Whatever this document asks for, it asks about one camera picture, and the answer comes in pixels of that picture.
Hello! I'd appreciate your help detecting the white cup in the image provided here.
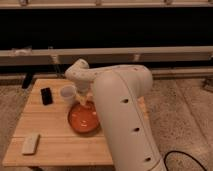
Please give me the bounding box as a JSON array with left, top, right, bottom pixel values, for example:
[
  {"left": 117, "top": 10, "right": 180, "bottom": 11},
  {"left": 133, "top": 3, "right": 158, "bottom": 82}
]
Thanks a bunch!
[{"left": 60, "top": 85, "right": 76, "bottom": 106}]

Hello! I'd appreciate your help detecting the upper metal shelf rail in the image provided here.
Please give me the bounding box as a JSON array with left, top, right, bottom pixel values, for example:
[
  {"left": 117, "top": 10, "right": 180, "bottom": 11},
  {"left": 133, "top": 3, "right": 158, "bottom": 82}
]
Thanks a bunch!
[{"left": 0, "top": 0, "right": 213, "bottom": 9}]

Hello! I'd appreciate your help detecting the wooden table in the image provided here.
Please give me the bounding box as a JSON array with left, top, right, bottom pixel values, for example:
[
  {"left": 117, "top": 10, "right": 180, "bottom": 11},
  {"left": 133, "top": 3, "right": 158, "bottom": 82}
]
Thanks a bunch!
[{"left": 3, "top": 79, "right": 112, "bottom": 167}]

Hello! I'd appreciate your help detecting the lower metal shelf rail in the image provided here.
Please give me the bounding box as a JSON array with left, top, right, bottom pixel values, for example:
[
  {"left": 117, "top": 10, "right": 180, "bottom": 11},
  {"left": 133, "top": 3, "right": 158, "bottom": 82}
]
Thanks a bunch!
[{"left": 0, "top": 46, "right": 213, "bottom": 66}]

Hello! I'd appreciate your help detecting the black cable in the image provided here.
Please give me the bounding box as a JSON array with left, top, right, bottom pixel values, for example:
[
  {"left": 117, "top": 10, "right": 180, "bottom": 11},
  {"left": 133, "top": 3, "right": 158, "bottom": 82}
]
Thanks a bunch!
[{"left": 163, "top": 150, "right": 209, "bottom": 171}]

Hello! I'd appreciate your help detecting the metal shelf rail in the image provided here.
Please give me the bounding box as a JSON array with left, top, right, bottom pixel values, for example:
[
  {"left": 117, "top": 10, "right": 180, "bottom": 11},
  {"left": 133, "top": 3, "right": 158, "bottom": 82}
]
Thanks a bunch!
[
  {"left": 0, "top": 46, "right": 213, "bottom": 66},
  {"left": 0, "top": 0, "right": 213, "bottom": 9}
]

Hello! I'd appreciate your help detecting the orange ceramic bowl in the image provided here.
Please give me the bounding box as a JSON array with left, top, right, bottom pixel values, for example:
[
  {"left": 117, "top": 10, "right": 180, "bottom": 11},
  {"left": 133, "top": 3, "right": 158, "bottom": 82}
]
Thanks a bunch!
[{"left": 68, "top": 101, "right": 100, "bottom": 134}]

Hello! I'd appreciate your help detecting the black object on floor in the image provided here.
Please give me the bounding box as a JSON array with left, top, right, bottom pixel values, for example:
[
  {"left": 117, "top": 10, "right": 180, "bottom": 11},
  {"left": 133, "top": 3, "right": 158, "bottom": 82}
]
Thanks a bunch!
[{"left": 22, "top": 73, "right": 34, "bottom": 89}]

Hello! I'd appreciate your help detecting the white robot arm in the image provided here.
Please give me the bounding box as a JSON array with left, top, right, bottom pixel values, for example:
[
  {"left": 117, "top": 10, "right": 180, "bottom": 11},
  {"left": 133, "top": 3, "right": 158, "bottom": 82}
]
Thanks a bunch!
[{"left": 65, "top": 59, "right": 166, "bottom": 171}]

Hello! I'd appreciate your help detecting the black rectangular block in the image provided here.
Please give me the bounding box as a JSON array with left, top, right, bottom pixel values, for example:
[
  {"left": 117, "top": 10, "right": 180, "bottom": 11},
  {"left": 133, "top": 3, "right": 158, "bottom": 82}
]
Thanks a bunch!
[{"left": 41, "top": 87, "right": 53, "bottom": 105}]

